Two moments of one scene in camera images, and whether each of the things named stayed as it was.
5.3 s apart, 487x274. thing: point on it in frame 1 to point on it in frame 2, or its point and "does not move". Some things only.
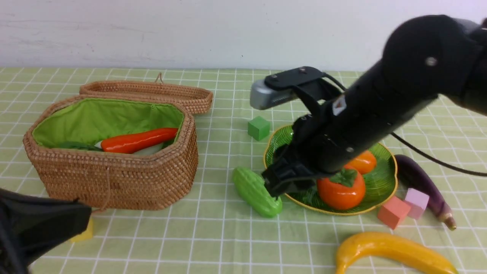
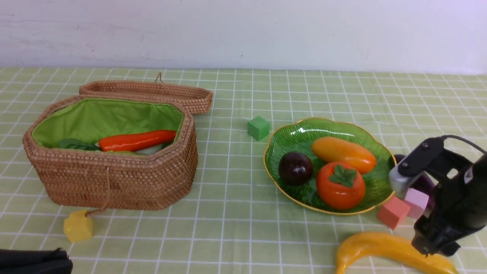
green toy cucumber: (253, 189) to (121, 152)
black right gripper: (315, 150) to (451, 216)
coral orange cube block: (391, 212) does not move
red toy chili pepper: (128, 143) does not move
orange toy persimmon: (344, 190) does not move
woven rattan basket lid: (193, 96) does not move
